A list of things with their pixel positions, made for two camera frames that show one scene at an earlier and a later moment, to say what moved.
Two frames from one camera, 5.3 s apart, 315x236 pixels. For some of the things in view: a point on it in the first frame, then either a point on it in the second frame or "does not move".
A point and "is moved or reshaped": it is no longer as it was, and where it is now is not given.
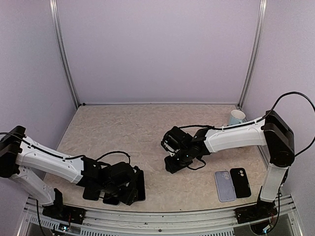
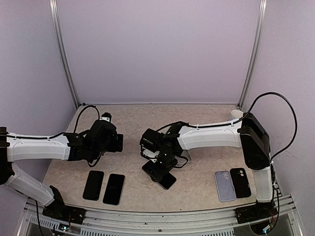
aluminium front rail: x=210 y=222 does not move
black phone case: x=240 y=182 does not move
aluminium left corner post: x=59 y=36 does not move
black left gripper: x=127 y=198 → x=113 y=147
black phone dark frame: x=140 y=185 is moved or reshaped
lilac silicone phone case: x=225 y=186 does not move
